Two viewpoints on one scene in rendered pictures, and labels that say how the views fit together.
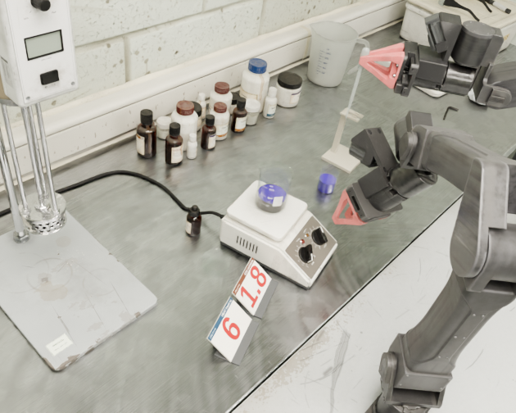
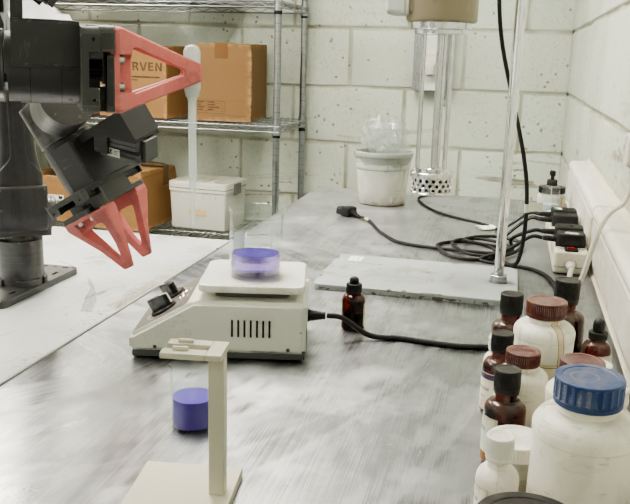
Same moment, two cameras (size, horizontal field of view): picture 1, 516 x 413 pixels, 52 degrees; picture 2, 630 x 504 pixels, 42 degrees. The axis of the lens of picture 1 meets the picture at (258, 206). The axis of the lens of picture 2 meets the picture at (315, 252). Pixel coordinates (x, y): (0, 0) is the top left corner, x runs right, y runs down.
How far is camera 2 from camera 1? 1.71 m
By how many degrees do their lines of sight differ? 120
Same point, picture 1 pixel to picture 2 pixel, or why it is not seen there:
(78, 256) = (429, 284)
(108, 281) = (374, 280)
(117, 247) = (409, 302)
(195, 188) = (416, 360)
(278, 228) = (223, 263)
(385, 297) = (32, 340)
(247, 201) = (288, 271)
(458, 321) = not seen: hidden behind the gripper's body
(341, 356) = (88, 300)
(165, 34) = not seen: outside the picture
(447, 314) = not seen: hidden behind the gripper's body
